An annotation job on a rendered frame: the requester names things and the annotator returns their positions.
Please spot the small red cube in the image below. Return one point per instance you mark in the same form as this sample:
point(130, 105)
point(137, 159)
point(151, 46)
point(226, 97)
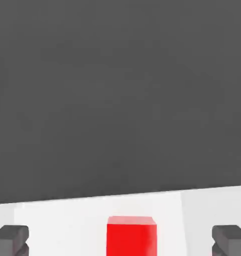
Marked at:
point(131, 238)

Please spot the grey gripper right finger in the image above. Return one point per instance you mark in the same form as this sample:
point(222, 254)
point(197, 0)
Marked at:
point(230, 240)

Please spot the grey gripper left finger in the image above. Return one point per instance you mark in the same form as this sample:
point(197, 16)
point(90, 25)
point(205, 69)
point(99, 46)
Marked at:
point(10, 240)

